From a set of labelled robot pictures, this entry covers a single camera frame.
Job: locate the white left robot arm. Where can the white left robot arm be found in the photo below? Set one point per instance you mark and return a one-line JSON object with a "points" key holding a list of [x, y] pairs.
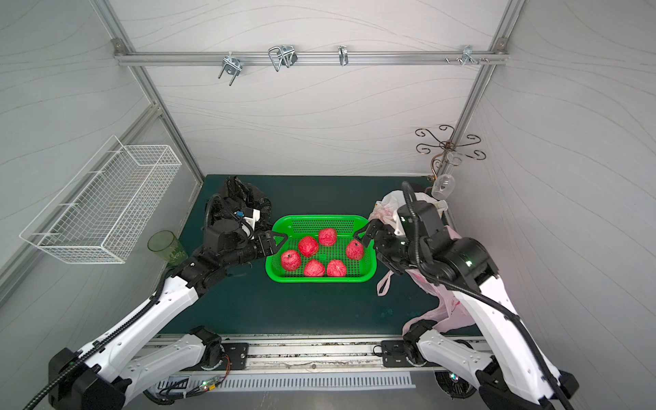
{"points": [[104, 374]]}

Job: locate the white wire basket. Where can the white wire basket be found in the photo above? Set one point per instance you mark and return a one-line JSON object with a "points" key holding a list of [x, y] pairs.
{"points": [[98, 217]]}

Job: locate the metal clamp hook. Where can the metal clamp hook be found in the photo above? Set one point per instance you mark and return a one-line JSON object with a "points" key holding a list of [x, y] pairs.
{"points": [[231, 67], [282, 56]]}

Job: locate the small metal hook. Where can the small metal hook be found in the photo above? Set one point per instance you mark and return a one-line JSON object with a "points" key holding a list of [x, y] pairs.
{"points": [[343, 56]]}

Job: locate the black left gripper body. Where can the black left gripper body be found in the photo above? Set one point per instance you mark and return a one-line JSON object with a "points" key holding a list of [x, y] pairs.
{"points": [[263, 244]]}

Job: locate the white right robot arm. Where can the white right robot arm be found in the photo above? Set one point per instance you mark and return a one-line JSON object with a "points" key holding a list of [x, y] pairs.
{"points": [[516, 374]]}

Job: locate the aluminium crossbar rail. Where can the aluminium crossbar rail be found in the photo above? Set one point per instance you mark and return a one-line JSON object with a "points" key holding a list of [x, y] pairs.
{"points": [[305, 58]]}

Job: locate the green plastic basket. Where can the green plastic basket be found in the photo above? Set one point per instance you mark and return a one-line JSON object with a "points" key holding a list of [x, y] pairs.
{"points": [[298, 227]]}

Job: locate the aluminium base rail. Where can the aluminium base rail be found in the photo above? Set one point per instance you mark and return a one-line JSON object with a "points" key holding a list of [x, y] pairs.
{"points": [[318, 353]]}

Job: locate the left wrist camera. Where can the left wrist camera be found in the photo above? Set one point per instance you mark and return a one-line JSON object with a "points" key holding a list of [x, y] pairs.
{"points": [[249, 215]]}

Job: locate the bronze curled hook stand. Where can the bronze curled hook stand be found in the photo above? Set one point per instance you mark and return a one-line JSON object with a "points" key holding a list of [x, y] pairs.
{"points": [[438, 148]]}

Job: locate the green translucent cup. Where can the green translucent cup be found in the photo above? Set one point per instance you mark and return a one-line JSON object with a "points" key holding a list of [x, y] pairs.
{"points": [[166, 245]]}

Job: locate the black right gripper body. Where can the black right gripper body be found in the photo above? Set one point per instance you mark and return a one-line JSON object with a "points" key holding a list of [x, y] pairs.
{"points": [[379, 241]]}

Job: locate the metal clamp hook left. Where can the metal clamp hook left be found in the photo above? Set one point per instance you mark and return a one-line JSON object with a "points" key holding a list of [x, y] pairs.
{"points": [[231, 67]]}

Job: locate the white printed plastic bag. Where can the white printed plastic bag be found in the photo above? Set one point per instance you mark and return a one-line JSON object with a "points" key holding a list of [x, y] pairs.
{"points": [[386, 209]]}

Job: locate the clear glass on stand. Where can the clear glass on stand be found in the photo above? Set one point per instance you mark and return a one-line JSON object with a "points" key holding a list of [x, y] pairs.
{"points": [[443, 187]]}

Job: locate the metal clamp hook middle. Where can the metal clamp hook middle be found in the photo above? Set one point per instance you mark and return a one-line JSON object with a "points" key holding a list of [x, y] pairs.
{"points": [[282, 56]]}

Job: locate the pink plastic bag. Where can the pink plastic bag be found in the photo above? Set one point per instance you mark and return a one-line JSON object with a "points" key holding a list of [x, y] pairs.
{"points": [[450, 313]]}

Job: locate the black plastic bag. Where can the black plastic bag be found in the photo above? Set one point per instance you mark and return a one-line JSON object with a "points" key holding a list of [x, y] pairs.
{"points": [[235, 195]]}

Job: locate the metal bracket right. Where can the metal bracket right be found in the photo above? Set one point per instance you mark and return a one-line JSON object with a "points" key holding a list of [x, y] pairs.
{"points": [[467, 57]]}

